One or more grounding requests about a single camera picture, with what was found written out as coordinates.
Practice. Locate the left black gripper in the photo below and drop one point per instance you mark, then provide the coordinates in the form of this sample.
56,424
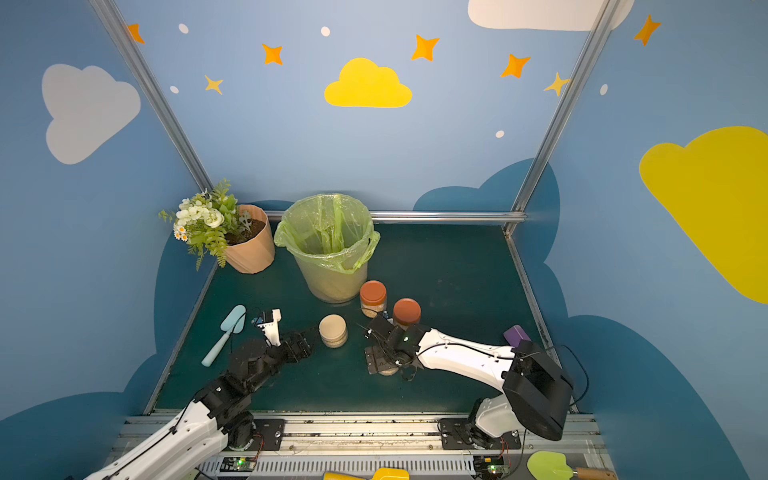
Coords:
293,348

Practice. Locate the green spatula wooden handle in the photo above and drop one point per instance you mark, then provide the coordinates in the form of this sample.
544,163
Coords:
545,465

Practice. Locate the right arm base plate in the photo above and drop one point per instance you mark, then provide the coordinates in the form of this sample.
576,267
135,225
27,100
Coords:
461,434

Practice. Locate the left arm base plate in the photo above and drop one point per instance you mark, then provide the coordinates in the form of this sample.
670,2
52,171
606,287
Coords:
267,433

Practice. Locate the rear brown-lid oatmeal jar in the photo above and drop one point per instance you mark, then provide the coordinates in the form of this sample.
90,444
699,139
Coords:
373,298

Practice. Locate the beige-lid oatmeal jar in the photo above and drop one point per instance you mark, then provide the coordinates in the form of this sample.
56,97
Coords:
333,331
386,368

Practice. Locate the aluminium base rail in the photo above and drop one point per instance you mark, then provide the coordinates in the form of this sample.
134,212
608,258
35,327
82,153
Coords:
358,444

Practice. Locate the green plastic bin liner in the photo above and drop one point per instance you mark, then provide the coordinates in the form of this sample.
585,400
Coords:
331,231

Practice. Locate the mesh waste bin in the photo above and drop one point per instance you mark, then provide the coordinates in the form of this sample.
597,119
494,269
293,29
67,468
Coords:
332,287

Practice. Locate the controller board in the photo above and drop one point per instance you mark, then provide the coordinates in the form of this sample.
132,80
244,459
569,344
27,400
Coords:
237,465
489,468

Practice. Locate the right controller board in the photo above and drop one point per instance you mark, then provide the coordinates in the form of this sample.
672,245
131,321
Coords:
489,468

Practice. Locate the light blue spatula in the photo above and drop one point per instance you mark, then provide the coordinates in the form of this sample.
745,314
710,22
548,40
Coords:
233,324

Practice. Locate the right brown-lid oatmeal jar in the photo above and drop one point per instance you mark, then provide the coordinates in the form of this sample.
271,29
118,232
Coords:
407,312

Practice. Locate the artificial white flower plant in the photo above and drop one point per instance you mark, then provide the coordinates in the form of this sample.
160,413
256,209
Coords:
209,223

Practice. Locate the brown-lid oatmeal jar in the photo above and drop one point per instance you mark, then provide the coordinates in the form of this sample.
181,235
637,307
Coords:
373,298
407,312

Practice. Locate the purple pink-handled scoop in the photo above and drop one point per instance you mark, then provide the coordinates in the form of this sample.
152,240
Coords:
515,336

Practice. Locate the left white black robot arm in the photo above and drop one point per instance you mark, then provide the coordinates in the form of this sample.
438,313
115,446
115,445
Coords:
216,418

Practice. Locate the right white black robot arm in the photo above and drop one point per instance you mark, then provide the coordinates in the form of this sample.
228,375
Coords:
534,391

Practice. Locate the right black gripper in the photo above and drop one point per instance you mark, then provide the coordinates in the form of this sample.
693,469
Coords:
380,335

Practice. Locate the left controller board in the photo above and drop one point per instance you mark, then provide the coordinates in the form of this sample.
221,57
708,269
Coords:
237,465

